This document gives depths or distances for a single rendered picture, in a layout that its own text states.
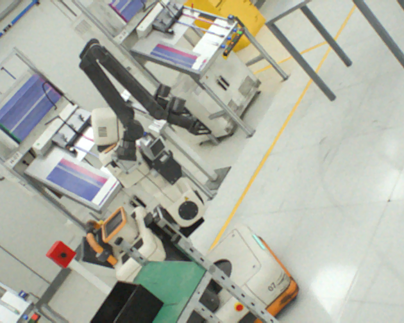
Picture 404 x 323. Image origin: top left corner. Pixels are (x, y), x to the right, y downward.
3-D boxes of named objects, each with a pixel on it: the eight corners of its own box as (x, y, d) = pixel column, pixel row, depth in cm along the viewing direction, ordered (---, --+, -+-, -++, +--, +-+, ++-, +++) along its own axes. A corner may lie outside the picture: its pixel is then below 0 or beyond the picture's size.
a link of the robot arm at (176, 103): (151, 113, 248) (154, 116, 240) (160, 90, 246) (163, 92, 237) (176, 121, 251) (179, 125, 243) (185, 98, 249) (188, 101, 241)
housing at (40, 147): (82, 115, 441) (77, 104, 429) (45, 160, 419) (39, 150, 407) (74, 112, 444) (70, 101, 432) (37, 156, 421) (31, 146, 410)
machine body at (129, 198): (192, 200, 466) (141, 154, 444) (149, 268, 434) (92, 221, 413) (156, 206, 519) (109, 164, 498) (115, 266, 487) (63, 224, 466)
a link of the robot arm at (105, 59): (88, 50, 236) (88, 53, 225) (97, 41, 235) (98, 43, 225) (156, 119, 250) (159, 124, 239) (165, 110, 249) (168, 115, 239)
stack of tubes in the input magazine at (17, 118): (61, 96, 428) (35, 72, 419) (20, 142, 405) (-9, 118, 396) (56, 99, 439) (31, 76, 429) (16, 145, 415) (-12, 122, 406)
